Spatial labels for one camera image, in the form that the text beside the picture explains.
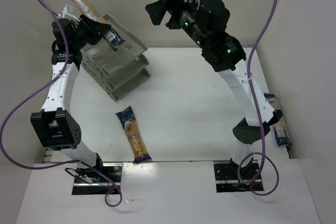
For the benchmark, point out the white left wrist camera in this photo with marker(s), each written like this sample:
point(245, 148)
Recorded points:
point(67, 12)

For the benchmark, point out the grey three-tier tray shelf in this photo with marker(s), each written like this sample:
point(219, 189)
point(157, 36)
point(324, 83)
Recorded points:
point(117, 72)

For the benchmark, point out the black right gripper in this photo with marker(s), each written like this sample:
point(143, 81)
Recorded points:
point(173, 14)

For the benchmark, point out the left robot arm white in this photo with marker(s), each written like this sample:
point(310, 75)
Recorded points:
point(54, 125)

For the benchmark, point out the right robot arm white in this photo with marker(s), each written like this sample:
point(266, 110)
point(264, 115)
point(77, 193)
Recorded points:
point(205, 21)

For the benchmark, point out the spaghetti bag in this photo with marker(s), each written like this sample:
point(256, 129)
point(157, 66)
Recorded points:
point(280, 129)
point(131, 129)
point(111, 36)

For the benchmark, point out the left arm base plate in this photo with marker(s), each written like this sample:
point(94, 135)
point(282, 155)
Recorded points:
point(88, 182)

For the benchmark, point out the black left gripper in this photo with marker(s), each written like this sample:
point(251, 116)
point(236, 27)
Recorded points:
point(85, 28)

